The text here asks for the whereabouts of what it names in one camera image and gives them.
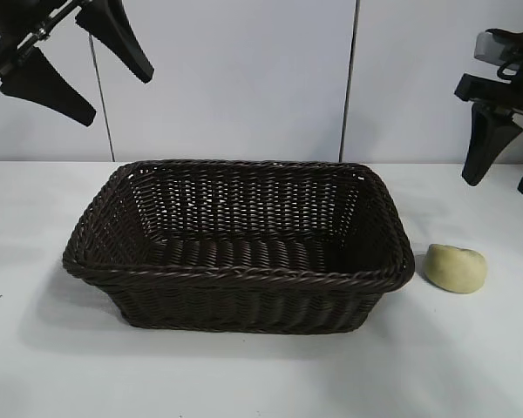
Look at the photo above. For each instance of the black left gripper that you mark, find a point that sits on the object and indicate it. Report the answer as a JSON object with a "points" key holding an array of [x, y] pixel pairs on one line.
{"points": [[26, 17]]}

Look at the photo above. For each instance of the pale yellow egg yolk pastry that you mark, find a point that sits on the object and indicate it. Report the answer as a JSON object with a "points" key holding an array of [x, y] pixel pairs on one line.
{"points": [[455, 272]]}

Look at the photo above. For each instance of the dark brown wicker basket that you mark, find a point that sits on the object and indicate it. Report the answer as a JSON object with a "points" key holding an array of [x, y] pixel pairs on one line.
{"points": [[244, 296]]}

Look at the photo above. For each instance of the thin grey vertical rod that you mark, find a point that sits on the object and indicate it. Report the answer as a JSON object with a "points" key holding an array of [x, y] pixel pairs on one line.
{"points": [[351, 78], [106, 126]]}

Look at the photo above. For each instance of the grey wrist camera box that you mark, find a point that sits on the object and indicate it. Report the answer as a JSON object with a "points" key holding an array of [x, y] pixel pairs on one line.
{"points": [[489, 45]]}

